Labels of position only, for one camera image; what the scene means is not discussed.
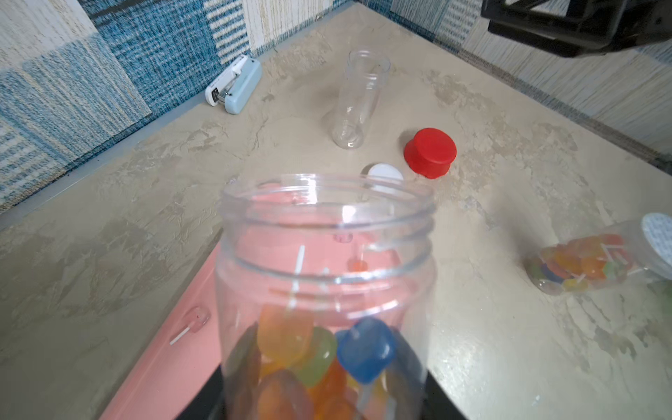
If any red jar lid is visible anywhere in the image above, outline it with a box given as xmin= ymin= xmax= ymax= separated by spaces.
xmin=404 ymin=128 xmax=458 ymax=180

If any grey stapler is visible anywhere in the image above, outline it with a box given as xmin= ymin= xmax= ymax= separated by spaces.
xmin=205 ymin=54 xmax=263 ymax=115

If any white jar lid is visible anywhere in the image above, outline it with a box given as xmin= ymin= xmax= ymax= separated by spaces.
xmin=366 ymin=163 xmax=404 ymax=194

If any patterned lid candy jar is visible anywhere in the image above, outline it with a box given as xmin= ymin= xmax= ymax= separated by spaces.
xmin=524 ymin=213 xmax=671 ymax=295

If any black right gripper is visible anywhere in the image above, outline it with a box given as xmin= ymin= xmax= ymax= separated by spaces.
xmin=481 ymin=0 xmax=671 ymax=58

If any clear candy jar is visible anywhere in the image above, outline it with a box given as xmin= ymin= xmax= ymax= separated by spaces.
xmin=330 ymin=48 xmax=391 ymax=150

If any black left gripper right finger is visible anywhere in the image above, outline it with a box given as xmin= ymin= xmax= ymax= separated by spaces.
xmin=422 ymin=372 xmax=467 ymax=420

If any pale pink lollipop candy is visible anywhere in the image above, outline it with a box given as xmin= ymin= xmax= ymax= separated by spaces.
xmin=169 ymin=306 xmax=211 ymax=346

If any pink plastic tray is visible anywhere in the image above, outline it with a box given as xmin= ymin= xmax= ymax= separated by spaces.
xmin=98 ymin=198 xmax=421 ymax=420

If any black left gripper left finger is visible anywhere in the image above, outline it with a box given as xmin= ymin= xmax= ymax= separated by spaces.
xmin=176 ymin=367 xmax=226 ymax=420

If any red lid candy jar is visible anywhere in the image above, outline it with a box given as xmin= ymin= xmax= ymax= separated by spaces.
xmin=215 ymin=174 xmax=437 ymax=419

